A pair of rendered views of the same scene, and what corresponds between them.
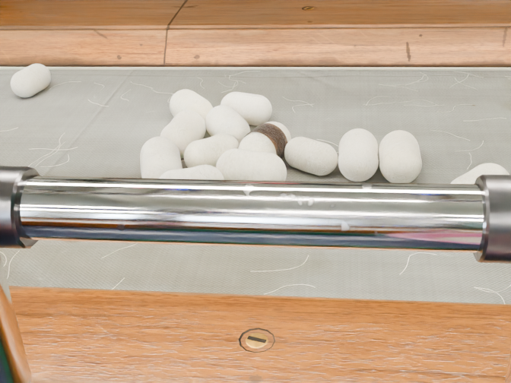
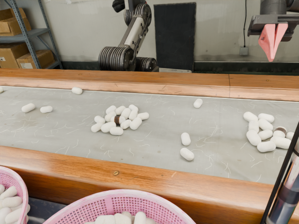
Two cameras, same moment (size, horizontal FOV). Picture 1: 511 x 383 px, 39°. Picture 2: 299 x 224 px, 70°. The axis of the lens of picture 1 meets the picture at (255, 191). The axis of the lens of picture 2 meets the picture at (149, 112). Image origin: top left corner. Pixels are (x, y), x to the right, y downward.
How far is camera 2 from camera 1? 0.24 m
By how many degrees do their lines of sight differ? 10
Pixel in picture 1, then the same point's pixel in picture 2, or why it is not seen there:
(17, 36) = (187, 87)
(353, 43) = (286, 94)
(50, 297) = (260, 186)
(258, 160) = (285, 141)
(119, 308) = not seen: hidden behind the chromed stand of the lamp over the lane
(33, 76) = (200, 102)
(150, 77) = (227, 102)
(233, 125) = (269, 126)
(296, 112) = (277, 118)
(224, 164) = (275, 141)
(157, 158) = (256, 138)
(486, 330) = not seen: outside the picture
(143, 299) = not seen: hidden behind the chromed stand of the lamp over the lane
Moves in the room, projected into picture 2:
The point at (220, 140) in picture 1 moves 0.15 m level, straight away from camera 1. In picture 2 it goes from (268, 132) to (247, 96)
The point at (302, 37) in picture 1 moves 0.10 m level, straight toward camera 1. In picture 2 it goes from (270, 91) to (281, 112)
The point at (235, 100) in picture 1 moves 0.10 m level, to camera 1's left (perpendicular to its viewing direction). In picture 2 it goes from (264, 116) to (219, 116)
